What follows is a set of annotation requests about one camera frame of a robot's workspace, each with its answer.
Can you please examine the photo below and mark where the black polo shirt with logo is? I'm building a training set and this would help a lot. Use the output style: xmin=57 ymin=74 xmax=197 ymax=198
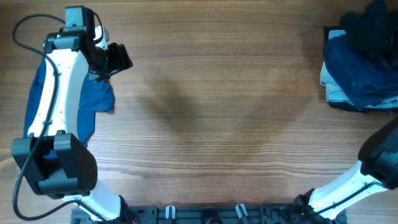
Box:
xmin=340 ymin=0 xmax=397 ymax=67

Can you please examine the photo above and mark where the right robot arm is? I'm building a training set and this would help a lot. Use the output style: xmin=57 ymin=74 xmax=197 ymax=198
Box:
xmin=300 ymin=118 xmax=397 ymax=223

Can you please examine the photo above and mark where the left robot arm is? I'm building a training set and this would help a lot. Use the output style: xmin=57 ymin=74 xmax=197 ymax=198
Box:
xmin=12 ymin=6 xmax=137 ymax=223

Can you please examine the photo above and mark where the blue crumpled shirt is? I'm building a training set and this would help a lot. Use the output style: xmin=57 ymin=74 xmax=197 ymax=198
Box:
xmin=23 ymin=60 xmax=115 ymax=145

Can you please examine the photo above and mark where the light blue folded garment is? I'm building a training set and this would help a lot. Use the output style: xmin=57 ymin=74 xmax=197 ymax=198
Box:
xmin=320 ymin=29 xmax=398 ymax=110

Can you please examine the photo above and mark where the black folded garment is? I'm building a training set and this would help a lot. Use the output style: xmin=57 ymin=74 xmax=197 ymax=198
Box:
xmin=320 ymin=26 xmax=397 ymax=113

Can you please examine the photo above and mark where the dark navy folded garment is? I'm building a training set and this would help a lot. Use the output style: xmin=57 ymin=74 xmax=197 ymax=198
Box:
xmin=323 ymin=35 xmax=397 ymax=109

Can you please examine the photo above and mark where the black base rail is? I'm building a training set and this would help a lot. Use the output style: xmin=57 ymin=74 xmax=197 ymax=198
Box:
xmin=70 ymin=203 xmax=348 ymax=224

